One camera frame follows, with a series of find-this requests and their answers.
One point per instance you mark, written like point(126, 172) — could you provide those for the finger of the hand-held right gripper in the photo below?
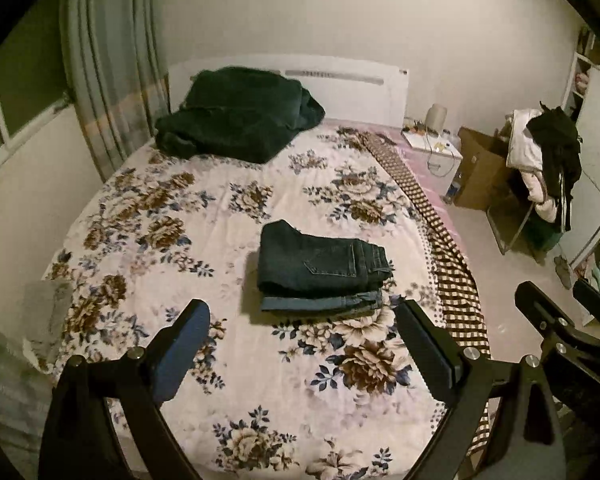
point(537, 305)
point(595, 302)

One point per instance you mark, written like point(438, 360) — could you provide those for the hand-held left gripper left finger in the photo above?
point(180, 355)

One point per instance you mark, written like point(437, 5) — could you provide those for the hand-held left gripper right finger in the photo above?
point(427, 355)

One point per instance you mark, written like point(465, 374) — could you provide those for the dark blue jeans pants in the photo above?
point(305, 260)

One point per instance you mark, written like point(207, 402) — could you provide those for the grey slipper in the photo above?
point(562, 272)

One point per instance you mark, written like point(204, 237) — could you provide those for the dark green bag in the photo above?
point(545, 237)

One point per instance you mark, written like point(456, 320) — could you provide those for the metal chair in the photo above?
point(495, 232)

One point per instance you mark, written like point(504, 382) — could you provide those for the brown checkered cloth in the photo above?
point(455, 270)

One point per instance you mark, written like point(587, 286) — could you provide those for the pink garment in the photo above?
point(542, 200)

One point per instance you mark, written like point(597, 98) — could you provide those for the folded light blue jeans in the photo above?
point(310, 304)

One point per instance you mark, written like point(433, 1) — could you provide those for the plastic water bottle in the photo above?
point(452, 192)

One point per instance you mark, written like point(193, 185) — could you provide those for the large cardboard box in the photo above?
point(480, 170)

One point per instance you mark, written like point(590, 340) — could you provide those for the white garment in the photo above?
point(522, 145)

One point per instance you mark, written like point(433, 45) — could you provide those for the bed with floral sheet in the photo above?
point(230, 200)

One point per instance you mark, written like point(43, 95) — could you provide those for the white nightstand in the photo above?
point(445, 165)

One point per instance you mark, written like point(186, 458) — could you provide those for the black garment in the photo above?
point(555, 135)

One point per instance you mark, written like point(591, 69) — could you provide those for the white wardrobe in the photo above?
point(595, 125)

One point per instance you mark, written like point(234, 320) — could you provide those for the pale fabric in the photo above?
point(0, 385)

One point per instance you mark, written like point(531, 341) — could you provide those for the pink bed sheet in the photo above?
point(412, 165)

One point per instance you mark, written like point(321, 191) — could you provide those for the cream table lamp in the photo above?
point(436, 117)

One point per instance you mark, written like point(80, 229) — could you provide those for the pink folded clothes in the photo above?
point(581, 81)

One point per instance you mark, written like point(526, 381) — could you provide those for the dark green blanket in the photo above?
point(240, 115)

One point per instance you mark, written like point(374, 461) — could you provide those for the white headboard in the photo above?
point(350, 95)

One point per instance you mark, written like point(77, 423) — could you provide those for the grey-green curtain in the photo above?
point(105, 60)

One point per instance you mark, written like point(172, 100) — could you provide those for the window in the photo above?
point(25, 90)

